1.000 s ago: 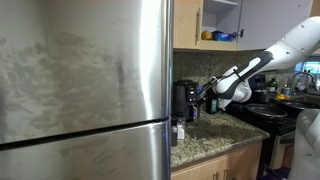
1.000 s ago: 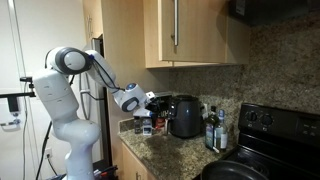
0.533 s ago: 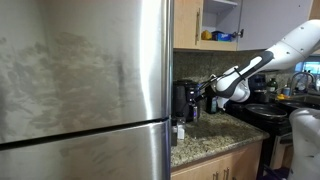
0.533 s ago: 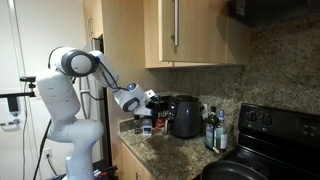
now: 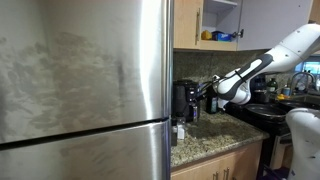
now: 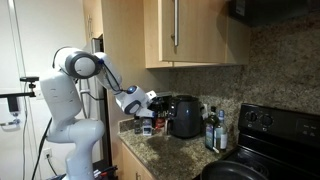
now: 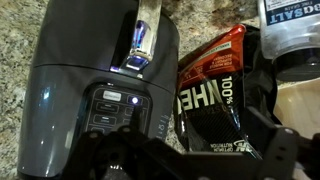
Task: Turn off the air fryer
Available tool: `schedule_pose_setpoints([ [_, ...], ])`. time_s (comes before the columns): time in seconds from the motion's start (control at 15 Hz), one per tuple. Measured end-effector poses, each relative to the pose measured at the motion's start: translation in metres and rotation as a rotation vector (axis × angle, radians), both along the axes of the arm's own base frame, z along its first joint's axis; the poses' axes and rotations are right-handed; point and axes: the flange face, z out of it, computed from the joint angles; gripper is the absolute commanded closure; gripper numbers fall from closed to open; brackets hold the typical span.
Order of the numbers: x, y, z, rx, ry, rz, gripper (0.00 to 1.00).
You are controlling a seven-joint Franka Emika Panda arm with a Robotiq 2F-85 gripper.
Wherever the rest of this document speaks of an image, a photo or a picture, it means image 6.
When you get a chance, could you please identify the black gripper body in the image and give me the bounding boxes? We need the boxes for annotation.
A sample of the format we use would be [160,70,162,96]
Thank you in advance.
[148,97,164,117]

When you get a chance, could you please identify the black coffee maker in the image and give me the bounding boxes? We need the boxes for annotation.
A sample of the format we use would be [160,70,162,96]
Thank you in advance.
[165,94,205,140]

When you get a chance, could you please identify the black container with red label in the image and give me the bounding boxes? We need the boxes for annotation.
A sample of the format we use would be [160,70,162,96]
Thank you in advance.
[152,91,174,130]

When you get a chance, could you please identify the small white jar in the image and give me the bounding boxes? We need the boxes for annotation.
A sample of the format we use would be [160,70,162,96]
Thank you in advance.
[141,117,154,137]

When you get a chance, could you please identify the small dark jar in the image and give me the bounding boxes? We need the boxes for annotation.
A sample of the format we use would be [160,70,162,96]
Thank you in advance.
[133,116,143,135]

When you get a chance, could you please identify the white backsplash outlet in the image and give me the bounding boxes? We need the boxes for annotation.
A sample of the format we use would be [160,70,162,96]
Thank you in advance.
[200,102,210,120]

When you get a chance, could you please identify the dark olive oil bottle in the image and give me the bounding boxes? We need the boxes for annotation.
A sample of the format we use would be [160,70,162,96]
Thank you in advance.
[204,105,220,151]

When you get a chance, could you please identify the wooden upper cabinet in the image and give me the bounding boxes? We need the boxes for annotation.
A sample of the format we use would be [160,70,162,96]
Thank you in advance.
[143,0,252,70]

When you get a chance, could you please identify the wooden cabinet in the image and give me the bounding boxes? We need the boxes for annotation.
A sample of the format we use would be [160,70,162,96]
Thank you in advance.
[118,139,158,180]
[143,0,252,70]

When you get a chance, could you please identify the clear bottle with blue cap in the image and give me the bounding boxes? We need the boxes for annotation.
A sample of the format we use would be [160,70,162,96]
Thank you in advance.
[214,109,229,154]

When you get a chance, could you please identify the wooden lower cabinet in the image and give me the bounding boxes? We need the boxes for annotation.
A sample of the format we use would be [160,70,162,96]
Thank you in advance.
[118,139,158,180]

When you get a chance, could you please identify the tall wooden cabinet panel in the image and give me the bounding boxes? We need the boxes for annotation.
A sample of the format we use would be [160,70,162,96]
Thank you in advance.
[82,0,175,178]

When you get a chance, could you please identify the red and black tools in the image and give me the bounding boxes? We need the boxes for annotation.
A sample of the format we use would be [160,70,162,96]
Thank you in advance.
[92,164,120,180]

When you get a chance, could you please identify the stainless steel refrigerator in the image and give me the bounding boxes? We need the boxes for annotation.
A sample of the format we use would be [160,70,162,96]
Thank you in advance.
[79,36,113,168]

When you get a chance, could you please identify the black frying pan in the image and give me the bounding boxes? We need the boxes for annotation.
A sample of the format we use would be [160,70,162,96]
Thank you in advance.
[200,159,270,180]

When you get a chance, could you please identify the black electric stove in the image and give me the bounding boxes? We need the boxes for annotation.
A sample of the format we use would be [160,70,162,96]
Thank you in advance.
[196,102,320,180]

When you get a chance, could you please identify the white door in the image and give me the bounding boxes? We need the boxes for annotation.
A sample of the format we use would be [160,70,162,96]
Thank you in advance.
[0,0,28,180]

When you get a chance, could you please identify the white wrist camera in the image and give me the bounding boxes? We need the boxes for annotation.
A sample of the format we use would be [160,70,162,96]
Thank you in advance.
[136,89,158,119]

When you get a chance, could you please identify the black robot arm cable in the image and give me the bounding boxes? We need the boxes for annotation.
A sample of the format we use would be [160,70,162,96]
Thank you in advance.
[98,59,130,95]

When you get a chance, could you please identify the metal cabinet bar handle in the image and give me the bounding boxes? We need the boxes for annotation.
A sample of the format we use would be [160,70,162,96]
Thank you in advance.
[170,0,181,47]

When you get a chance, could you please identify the white light switch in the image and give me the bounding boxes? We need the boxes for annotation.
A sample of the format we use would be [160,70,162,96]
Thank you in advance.
[34,88,46,101]

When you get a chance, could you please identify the white wall outlet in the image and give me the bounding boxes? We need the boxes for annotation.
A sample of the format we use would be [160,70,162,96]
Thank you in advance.
[42,147,54,160]

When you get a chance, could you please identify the black power cable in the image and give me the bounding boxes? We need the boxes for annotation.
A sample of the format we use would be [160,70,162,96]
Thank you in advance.
[30,116,55,180]

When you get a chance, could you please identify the black camera on stand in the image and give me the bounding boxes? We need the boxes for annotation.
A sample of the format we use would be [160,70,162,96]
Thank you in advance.
[19,75,41,90]

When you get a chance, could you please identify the silver door handle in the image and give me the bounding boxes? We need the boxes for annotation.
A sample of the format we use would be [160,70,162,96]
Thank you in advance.
[0,117,22,128]

